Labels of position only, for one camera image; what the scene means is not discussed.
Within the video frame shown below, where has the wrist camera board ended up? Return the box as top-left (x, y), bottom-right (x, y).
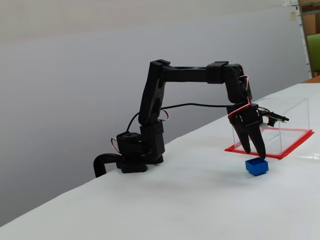
top-left (258, 107), bottom-right (291, 129)

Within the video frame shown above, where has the brown wooden table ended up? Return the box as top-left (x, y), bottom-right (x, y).
top-left (301, 75), bottom-right (320, 85)

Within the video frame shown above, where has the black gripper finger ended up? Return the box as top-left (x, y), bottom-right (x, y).
top-left (246, 122), bottom-right (267, 160)
top-left (230, 121), bottom-right (252, 154)

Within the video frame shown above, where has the green panel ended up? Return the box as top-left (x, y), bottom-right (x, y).
top-left (306, 33), bottom-right (320, 76)

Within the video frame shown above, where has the black table clamp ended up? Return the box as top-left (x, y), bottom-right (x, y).
top-left (92, 153), bottom-right (124, 179)

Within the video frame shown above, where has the wooden shelf frame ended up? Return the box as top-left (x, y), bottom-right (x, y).
top-left (297, 0), bottom-right (320, 79)

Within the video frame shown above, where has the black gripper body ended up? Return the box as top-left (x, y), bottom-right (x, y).
top-left (226, 103), bottom-right (264, 129)

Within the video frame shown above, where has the transparent plastic box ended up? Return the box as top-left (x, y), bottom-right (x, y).
top-left (229, 97), bottom-right (311, 157)

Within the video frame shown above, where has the black camera cable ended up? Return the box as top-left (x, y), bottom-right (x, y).
top-left (126, 102), bottom-right (232, 133)

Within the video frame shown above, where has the blue lego brick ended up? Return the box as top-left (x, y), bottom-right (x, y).
top-left (244, 157), bottom-right (270, 178)

